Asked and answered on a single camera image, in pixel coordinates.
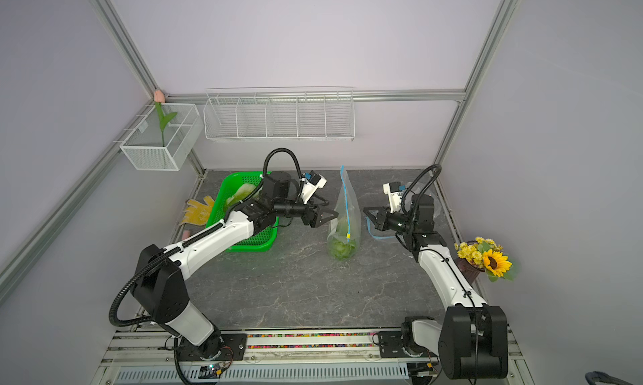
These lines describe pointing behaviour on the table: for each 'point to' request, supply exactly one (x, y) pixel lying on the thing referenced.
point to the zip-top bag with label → (345, 228)
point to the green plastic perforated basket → (259, 242)
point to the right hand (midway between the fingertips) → (364, 208)
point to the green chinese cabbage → (241, 193)
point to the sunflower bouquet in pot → (480, 255)
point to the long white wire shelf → (280, 114)
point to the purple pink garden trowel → (186, 233)
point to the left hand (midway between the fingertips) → (332, 209)
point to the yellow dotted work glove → (197, 213)
